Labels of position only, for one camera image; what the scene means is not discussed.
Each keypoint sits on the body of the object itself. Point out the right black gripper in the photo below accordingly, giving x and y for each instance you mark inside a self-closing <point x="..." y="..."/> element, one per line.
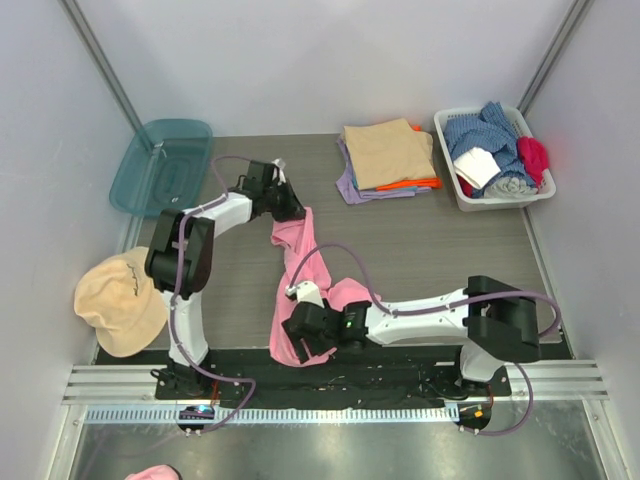
<point x="304" y="329"/>

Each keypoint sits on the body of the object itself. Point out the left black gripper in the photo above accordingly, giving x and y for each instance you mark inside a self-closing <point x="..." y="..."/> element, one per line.
<point x="288" y="203"/>

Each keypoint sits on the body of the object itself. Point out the pink t shirt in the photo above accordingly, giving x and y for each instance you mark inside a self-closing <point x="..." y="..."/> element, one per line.
<point x="296" y="239"/>

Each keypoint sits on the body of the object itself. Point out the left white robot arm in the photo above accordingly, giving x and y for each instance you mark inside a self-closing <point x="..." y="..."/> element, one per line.
<point x="179" y="262"/>

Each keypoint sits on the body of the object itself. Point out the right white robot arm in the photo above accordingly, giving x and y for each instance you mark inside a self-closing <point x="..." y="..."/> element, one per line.
<point x="490" y="321"/>

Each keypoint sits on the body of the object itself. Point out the lavender folded t shirt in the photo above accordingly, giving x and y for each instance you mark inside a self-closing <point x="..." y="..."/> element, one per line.
<point x="346" y="185"/>

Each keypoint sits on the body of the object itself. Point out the teal folded t shirt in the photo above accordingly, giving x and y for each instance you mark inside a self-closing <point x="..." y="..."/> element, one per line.
<point x="357" y="181"/>

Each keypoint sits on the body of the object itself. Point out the beige folded t shirt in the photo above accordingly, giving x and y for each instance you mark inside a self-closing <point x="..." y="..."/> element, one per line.
<point x="386" y="152"/>

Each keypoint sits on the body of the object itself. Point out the teal plastic bin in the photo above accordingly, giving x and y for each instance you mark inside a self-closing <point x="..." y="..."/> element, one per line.
<point x="163" y="167"/>

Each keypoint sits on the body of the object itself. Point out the orange folded t shirt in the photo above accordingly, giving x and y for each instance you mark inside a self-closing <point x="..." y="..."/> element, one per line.
<point x="426" y="141"/>

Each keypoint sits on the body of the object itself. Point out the red cloth in basket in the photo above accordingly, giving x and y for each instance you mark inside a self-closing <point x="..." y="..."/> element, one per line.
<point x="466" y="187"/>

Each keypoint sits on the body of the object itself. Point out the beige crumpled cloth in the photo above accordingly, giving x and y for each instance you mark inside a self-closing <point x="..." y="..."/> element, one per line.
<point x="119" y="300"/>

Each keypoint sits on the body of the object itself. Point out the white cloth in basket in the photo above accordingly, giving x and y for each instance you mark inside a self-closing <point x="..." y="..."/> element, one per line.
<point x="477" y="167"/>

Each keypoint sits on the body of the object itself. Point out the pink cloth at bottom edge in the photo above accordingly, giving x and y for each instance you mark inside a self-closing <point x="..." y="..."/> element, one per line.
<point x="158" y="472"/>

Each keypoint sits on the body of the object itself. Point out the blue checked shirt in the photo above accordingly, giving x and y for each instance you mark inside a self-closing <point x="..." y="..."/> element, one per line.
<point x="490" y="130"/>

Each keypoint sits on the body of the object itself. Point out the grey cloth in basket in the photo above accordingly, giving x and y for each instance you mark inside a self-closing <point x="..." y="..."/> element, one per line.
<point x="510" y="188"/>

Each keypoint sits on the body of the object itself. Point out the white plastic basket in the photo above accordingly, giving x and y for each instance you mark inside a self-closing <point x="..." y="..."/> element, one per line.
<point x="546" y="191"/>

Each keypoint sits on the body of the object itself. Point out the magenta cloth in basket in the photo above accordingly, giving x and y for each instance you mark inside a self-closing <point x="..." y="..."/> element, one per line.
<point x="534" y="158"/>

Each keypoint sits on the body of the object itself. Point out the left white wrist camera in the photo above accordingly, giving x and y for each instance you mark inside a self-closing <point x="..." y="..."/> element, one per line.
<point x="278" y="173"/>

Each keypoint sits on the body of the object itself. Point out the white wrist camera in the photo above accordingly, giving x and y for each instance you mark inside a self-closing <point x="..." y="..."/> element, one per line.
<point x="306" y="291"/>
<point x="278" y="173"/>

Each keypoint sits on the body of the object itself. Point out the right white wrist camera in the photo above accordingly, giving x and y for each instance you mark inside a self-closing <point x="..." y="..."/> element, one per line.
<point x="306" y="291"/>

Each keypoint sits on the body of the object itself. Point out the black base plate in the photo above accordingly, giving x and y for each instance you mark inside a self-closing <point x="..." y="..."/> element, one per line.
<point x="374" y="378"/>

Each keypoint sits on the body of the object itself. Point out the white slotted cable duct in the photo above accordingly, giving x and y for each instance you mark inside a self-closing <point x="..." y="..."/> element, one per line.
<point x="199" y="414"/>

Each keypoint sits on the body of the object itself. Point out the left aluminium frame post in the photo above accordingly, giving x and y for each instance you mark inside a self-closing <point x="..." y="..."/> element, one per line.
<point x="90" y="41"/>

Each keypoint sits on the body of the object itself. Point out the aluminium frame post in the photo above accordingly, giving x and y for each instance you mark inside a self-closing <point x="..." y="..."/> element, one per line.
<point x="569" y="26"/>
<point x="90" y="41"/>

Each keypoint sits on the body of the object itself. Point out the aluminium rail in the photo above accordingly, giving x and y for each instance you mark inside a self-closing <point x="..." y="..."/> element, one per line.
<point x="551" y="380"/>

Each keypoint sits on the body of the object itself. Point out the right aluminium frame post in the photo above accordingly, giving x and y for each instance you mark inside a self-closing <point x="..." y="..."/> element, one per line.
<point x="569" y="26"/>

